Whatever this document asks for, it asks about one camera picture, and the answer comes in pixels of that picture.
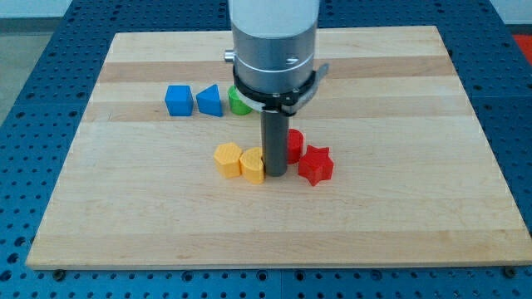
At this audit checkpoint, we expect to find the red circle block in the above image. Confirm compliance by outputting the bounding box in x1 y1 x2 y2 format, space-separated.
287 129 304 164

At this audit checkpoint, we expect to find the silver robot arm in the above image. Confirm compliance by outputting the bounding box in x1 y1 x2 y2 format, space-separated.
229 0 320 94

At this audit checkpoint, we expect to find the red star block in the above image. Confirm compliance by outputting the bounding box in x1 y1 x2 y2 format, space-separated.
298 145 334 186

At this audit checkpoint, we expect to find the yellow heart block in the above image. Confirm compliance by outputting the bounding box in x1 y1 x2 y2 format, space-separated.
239 147 264 184

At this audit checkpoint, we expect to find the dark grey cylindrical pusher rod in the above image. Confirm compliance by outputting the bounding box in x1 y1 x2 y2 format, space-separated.
261 112 289 177

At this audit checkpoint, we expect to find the yellow hexagon block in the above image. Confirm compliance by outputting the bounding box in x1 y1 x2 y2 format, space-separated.
214 142 243 179

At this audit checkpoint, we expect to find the green round block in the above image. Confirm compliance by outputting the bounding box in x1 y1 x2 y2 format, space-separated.
228 86 252 115

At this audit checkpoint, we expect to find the blue triangle block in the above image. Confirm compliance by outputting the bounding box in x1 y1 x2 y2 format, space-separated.
196 85 223 117

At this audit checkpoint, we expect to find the blue cube block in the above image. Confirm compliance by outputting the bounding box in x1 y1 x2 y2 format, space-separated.
165 86 194 116

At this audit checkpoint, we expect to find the wooden board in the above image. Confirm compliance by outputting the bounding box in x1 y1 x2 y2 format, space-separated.
27 26 531 270

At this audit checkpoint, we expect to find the black clamp ring with lever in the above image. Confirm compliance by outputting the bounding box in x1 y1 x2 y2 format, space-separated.
231 62 330 117

